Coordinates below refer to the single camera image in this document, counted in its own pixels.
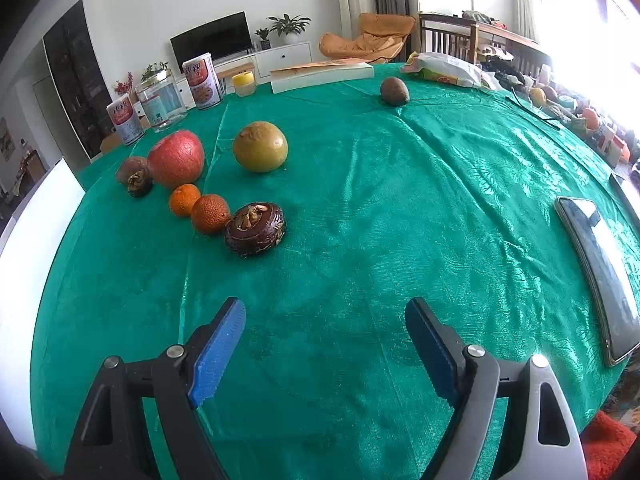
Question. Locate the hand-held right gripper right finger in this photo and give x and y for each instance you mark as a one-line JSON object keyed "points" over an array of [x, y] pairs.
{"points": [[431, 350]]}

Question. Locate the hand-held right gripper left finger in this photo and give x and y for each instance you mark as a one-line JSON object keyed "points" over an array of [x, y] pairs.
{"points": [[217, 355]]}

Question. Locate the dark brown water chestnut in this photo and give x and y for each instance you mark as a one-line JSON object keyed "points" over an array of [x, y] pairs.
{"points": [[255, 230]]}

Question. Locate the bumpy orange tangerine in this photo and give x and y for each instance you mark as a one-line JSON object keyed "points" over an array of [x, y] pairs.
{"points": [[210, 215]]}

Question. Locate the small smooth orange tangerine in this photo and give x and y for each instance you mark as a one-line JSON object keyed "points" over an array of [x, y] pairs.
{"points": [[184, 201]]}

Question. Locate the small dark mangosteen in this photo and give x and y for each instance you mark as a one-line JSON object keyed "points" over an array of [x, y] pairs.
{"points": [[140, 185]]}

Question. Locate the large red grapefruit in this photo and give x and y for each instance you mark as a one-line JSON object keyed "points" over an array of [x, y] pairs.
{"points": [[176, 159]]}

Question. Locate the small brown chestnut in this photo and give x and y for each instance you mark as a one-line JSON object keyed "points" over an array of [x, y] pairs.
{"points": [[129, 167]]}

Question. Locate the yellow-green round citrus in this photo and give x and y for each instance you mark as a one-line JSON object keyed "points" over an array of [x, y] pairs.
{"points": [[260, 146]]}

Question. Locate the brown kiwi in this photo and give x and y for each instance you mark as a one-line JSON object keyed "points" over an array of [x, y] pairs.
{"points": [[394, 91]]}

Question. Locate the green tablecloth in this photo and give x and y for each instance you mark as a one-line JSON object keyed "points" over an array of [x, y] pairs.
{"points": [[380, 200]]}

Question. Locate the smartphone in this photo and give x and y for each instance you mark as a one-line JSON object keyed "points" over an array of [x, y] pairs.
{"points": [[597, 275]]}

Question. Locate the red rug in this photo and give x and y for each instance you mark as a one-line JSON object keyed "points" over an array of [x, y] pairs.
{"points": [[610, 445]]}

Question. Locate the white panel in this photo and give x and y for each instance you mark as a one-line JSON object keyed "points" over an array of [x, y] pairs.
{"points": [[35, 260]]}

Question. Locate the short red-label tin can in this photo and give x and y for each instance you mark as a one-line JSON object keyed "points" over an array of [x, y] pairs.
{"points": [[125, 121]]}

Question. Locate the clear glass jar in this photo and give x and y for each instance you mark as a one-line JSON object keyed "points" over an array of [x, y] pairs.
{"points": [[161, 102]]}

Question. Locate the tall red-label tin can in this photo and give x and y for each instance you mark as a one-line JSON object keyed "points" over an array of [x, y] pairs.
{"points": [[201, 84]]}

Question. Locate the yellow-lid jar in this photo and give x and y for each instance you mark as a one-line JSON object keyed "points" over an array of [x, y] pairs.
{"points": [[244, 84]]}

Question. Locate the white plastic snack bag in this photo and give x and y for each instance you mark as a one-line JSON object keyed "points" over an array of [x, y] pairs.
{"points": [[450, 70]]}

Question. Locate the pile of colourful items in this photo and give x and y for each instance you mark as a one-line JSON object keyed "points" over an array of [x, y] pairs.
{"points": [[585, 115]]}

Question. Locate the red flower sprig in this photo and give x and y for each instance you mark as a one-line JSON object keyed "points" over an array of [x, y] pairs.
{"points": [[124, 84]]}

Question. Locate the white book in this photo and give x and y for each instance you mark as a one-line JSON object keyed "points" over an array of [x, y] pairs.
{"points": [[322, 77]]}

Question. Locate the white television cabinet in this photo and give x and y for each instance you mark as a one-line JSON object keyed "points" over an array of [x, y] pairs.
{"points": [[285, 57]]}

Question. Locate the dark glass cabinet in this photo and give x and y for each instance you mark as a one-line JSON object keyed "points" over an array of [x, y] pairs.
{"points": [[75, 75]]}

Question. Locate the black television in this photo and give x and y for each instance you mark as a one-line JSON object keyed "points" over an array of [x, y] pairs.
{"points": [[211, 40]]}

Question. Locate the wooden bench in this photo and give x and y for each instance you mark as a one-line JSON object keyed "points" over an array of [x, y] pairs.
{"points": [[450, 32]]}

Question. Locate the orange beanbag chair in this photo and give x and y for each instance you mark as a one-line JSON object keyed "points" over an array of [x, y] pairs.
{"points": [[372, 35]]}

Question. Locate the small potted plant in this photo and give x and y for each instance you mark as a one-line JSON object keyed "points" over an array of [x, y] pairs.
{"points": [[263, 37]]}

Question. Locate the large green potted plant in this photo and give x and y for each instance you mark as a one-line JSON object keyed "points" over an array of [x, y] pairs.
{"points": [[289, 26]]}

